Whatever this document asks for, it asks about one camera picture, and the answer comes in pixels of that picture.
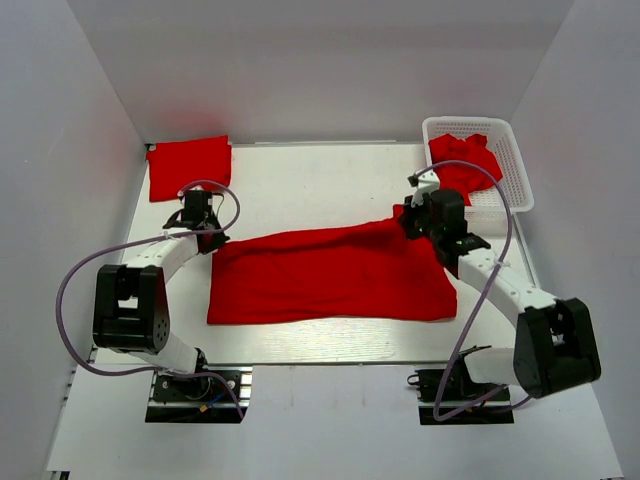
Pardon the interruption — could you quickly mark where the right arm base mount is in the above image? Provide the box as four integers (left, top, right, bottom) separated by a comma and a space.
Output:
407, 365, 514, 426

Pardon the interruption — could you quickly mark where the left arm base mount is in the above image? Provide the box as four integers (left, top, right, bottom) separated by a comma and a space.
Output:
145, 365, 253, 424

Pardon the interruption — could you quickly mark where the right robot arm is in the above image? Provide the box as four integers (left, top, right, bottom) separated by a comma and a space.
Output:
400, 189, 602, 399

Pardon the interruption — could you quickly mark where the red t-shirt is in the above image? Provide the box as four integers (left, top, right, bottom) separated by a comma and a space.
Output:
428, 134, 503, 206
206, 205, 458, 325
146, 135, 232, 203

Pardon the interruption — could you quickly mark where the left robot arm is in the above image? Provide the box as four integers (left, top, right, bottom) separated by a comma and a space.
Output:
92, 189, 229, 399

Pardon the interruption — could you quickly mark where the crumpled red t-shirt in basket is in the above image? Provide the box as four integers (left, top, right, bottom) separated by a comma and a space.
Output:
428, 134, 503, 206

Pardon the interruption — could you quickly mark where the white plastic basket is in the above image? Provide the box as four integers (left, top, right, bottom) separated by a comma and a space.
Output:
422, 116, 534, 221

